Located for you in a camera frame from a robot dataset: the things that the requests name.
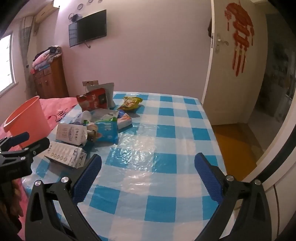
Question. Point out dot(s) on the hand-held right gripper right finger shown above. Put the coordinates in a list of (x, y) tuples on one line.
[(208, 178)]

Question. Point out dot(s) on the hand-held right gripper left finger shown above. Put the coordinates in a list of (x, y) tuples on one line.
[(89, 178)]

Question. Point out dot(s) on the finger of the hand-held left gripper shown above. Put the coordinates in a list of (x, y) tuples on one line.
[(19, 136), (37, 144)]

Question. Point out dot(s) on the pink plastic bucket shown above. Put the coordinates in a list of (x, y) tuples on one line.
[(27, 115)]

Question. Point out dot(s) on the white milk carton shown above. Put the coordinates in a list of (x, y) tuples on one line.
[(64, 155), (69, 134)]

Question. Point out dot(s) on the blue pink tissue packet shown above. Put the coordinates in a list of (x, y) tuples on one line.
[(123, 120)]

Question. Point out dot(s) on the yellow green snack packet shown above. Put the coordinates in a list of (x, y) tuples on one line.
[(129, 103)]

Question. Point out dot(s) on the person's left hand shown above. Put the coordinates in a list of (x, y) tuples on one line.
[(17, 197)]

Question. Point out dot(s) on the blue white crumpled pouch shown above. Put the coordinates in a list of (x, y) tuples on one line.
[(107, 132)]

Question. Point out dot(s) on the small white plastic bottle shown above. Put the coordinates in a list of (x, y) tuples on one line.
[(86, 115)]

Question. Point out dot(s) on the brown wooden cabinet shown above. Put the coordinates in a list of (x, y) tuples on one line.
[(50, 81)]

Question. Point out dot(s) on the crumpled white plastic bag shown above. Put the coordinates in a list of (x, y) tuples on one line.
[(104, 114)]

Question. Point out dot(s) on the blue white checked tablecloth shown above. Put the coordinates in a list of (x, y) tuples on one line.
[(150, 143)]

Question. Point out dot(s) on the red snack bag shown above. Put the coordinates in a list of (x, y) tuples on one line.
[(92, 100)]

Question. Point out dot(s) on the window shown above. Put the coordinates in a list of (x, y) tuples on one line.
[(5, 64)]

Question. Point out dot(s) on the pile of folded blankets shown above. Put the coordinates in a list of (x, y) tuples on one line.
[(46, 58)]

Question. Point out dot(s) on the white door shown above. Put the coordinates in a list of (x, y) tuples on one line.
[(231, 92)]

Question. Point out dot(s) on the silver grey snack bag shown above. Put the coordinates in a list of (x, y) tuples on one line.
[(109, 91)]

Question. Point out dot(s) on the grey patterned curtain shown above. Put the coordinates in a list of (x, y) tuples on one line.
[(25, 46)]

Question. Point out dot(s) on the white air conditioner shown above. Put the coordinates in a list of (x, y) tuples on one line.
[(45, 12)]

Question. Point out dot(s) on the red door ornament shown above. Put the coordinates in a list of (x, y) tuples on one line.
[(240, 25)]

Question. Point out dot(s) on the wall socket strip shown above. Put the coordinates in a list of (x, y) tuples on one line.
[(90, 83)]

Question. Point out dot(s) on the black wall television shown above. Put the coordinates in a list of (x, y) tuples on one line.
[(91, 26)]

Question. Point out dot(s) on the dark wall ornament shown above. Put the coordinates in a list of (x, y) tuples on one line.
[(75, 16)]

